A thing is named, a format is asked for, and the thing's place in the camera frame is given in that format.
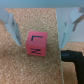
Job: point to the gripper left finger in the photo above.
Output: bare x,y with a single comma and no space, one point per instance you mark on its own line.
11,26

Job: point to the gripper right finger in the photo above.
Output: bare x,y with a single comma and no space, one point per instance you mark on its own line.
66,26

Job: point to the pink block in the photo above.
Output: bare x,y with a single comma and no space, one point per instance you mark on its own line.
34,42

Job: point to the white cabinet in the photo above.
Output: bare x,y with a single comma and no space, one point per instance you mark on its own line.
36,3

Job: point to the white sliding door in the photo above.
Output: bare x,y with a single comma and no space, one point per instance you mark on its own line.
61,68

